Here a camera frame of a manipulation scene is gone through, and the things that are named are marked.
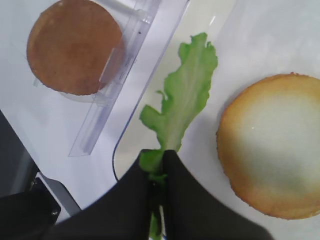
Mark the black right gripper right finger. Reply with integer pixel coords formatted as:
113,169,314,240
162,150,273,240

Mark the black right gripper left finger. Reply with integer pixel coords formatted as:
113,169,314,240
45,158,152,240

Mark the green lettuce leaf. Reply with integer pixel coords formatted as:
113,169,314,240
138,32,219,239

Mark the toasted bun slice on tray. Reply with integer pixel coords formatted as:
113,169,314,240
216,73,320,220

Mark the brown bun slice in rack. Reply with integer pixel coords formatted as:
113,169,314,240
26,0,124,96

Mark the cream rectangular serving tray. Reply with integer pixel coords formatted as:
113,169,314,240
113,0,320,240

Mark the left clear acrylic rack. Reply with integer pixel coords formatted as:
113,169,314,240
32,0,189,158

